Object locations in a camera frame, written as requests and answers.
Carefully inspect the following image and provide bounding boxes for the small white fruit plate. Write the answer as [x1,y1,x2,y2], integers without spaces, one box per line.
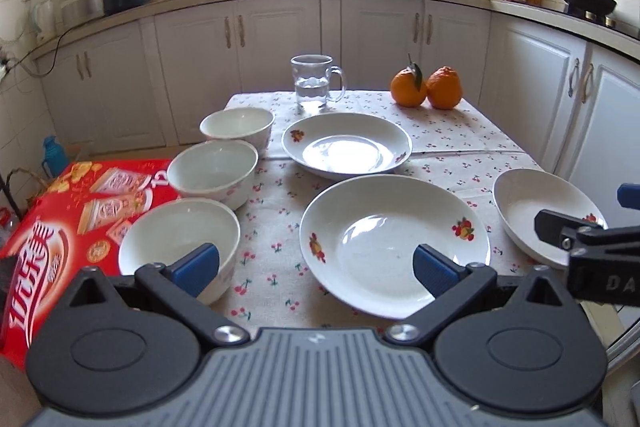
[494,168,608,270]

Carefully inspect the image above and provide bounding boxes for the large white fruit plate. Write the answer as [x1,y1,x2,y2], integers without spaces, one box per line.
[281,113,412,181]
[299,174,490,320]

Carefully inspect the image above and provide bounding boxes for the white floral bowl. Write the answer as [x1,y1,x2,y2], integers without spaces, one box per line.
[200,107,274,156]
[167,140,259,210]

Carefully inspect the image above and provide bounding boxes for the cherry print tablecloth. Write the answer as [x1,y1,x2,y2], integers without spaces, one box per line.
[213,91,536,332]

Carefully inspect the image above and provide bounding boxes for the red milk tea carton box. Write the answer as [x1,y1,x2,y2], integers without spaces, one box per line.
[1,159,179,369]

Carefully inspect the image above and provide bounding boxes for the bumpy orange without leaf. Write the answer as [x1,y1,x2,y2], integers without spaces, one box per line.
[426,66,463,110]

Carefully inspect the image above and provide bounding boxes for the blue thermos jug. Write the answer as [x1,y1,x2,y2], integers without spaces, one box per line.
[41,135,70,179]

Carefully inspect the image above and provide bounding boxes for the orange with green leaf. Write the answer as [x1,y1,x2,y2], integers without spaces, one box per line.
[390,55,427,108]

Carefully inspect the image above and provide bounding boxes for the glass mug with water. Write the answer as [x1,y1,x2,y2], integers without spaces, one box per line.
[290,54,346,114]

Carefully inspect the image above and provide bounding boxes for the white electric kettle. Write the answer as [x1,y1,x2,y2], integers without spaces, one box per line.
[30,0,56,46]

